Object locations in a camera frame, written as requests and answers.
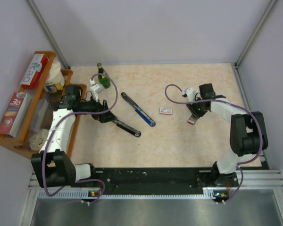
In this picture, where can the red white box lower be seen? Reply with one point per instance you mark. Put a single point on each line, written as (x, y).
(14, 114)

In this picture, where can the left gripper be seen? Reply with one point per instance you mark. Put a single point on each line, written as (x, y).
(104, 117)

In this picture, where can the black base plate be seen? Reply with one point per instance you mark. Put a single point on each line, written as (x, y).
(160, 181)

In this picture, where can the red staple box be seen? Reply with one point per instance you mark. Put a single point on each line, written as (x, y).
(166, 111)

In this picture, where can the blue stapler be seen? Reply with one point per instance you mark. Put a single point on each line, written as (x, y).
(138, 110)

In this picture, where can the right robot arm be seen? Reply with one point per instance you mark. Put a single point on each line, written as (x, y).
(247, 129)

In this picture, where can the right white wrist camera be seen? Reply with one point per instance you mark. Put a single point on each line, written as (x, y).
(190, 94)

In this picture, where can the green glass bottle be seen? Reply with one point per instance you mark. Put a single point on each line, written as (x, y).
(103, 79)

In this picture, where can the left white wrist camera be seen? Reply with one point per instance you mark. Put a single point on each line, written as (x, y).
(95, 89)

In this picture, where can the white paper bag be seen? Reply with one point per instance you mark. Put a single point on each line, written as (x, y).
(55, 80)

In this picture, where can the red staple tray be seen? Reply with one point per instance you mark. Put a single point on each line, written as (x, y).
(192, 120)

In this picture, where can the black stapler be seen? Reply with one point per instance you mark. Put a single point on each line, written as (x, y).
(127, 128)

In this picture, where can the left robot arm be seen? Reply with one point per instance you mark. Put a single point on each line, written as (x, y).
(52, 165)

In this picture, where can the white cloth roll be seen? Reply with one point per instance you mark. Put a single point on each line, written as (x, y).
(37, 140)

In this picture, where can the red white box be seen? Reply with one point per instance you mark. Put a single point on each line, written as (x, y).
(14, 114)
(34, 71)

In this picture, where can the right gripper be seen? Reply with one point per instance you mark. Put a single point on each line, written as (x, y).
(195, 114)

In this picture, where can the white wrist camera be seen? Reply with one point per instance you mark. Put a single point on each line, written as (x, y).
(95, 89)
(190, 94)

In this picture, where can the red white box upper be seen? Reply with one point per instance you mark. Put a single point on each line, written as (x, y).
(34, 71)

